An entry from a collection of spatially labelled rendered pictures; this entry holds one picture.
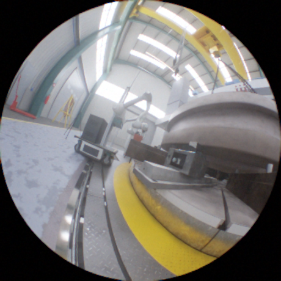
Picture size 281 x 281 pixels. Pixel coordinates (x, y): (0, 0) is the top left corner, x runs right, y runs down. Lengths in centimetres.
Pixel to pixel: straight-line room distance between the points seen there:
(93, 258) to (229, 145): 140
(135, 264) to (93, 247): 22
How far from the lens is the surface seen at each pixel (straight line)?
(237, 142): 121
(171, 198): 74
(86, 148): 183
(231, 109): 160
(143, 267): 60
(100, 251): 58
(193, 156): 87
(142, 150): 190
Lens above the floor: 54
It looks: 5 degrees up
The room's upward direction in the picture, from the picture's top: 21 degrees clockwise
